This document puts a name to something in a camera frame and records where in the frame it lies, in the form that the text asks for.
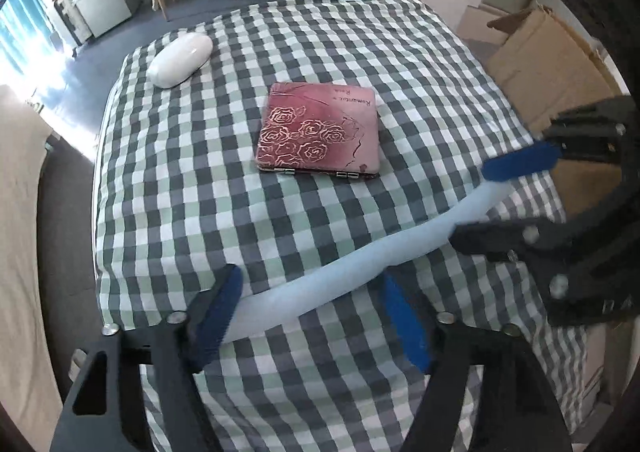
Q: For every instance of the white computer mouse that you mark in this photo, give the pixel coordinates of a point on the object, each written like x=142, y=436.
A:
x=179, y=60

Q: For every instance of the beige sofa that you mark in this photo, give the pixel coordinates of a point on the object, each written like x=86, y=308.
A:
x=29, y=392

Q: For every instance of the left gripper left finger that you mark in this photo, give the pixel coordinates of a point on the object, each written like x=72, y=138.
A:
x=106, y=409

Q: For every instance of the checkered tablecloth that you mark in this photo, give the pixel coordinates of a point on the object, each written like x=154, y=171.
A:
x=178, y=195

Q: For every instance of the white foam tube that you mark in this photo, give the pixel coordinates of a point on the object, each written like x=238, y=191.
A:
x=281, y=304

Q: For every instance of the large cardboard box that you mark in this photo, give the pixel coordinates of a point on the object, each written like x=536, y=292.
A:
x=544, y=68

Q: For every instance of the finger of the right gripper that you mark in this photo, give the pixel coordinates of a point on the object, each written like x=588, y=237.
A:
x=540, y=156
x=530, y=240

